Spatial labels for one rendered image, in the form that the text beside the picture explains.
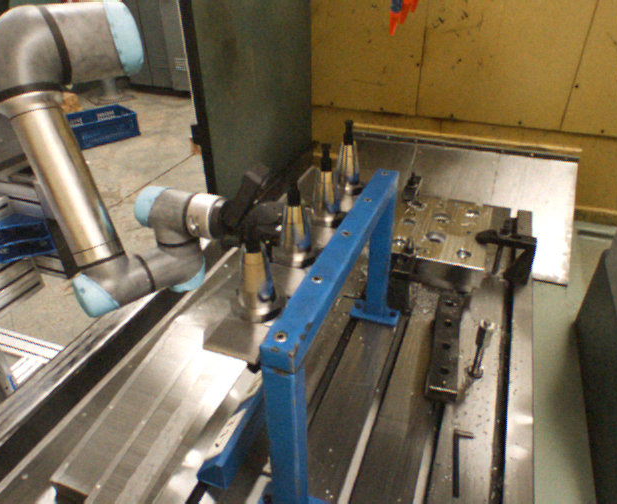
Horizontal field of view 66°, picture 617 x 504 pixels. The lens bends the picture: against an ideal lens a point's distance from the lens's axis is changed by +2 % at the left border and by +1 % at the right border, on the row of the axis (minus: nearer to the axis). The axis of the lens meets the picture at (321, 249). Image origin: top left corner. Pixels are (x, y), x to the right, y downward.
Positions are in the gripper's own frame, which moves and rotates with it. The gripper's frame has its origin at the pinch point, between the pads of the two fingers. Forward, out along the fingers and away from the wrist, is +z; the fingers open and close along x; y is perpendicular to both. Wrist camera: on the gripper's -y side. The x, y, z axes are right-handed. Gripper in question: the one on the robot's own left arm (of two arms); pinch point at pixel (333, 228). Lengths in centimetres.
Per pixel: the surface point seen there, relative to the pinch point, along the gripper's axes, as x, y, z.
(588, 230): -126, 60, 61
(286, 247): 13.0, -4.2, -1.8
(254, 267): 23.2, -8.3, -0.7
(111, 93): -372, 110, -401
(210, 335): 28.5, -2.3, -3.7
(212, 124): -55, 7, -56
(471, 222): -47, 21, 19
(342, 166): -9.3, -6.1, -1.8
